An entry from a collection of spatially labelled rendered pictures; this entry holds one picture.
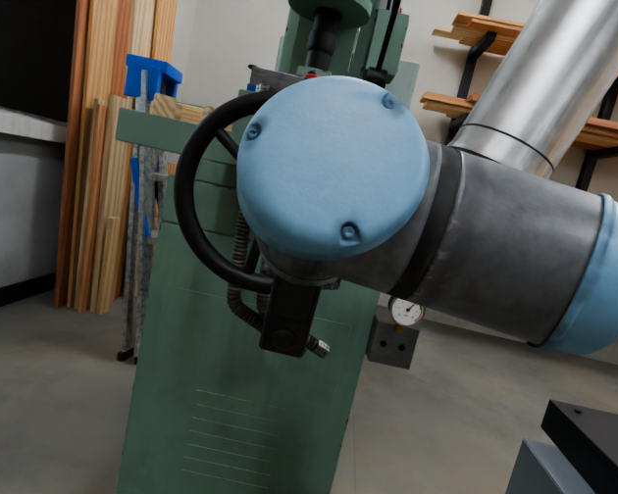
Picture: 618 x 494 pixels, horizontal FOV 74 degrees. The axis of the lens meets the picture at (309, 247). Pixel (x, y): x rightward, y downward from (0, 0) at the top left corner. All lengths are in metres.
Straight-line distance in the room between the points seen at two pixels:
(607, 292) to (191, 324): 0.72
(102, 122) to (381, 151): 2.02
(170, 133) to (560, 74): 0.63
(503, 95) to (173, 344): 0.71
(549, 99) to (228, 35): 3.27
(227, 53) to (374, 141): 3.34
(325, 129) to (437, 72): 3.22
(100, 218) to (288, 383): 1.55
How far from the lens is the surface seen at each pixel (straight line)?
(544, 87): 0.38
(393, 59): 1.16
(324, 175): 0.19
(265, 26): 3.51
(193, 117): 0.98
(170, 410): 0.94
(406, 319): 0.76
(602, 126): 3.14
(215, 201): 0.79
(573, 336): 0.25
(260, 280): 0.60
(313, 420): 0.90
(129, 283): 1.75
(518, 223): 0.22
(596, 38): 0.40
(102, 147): 2.19
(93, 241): 2.23
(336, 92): 0.21
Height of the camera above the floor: 0.84
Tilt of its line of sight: 8 degrees down
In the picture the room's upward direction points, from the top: 12 degrees clockwise
